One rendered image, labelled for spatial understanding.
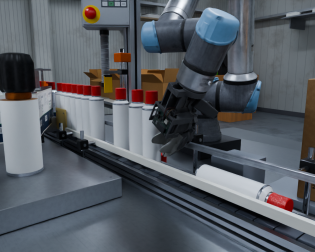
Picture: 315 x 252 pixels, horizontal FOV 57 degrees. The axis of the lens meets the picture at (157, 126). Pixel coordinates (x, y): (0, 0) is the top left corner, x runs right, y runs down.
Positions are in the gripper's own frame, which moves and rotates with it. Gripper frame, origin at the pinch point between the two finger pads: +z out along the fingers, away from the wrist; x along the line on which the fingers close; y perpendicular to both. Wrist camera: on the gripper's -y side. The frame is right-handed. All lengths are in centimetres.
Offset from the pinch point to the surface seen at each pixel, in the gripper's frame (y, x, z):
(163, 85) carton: -126, -134, 69
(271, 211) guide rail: 4.7, 28.4, -13.4
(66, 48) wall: -205, -517, 222
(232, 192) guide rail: 4.6, 21.3, -10.0
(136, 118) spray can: 2.1, -13.2, -1.0
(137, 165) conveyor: 3.4, -5.0, 9.1
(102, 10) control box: -4, -54, -16
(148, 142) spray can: 2.4, -5.3, 1.1
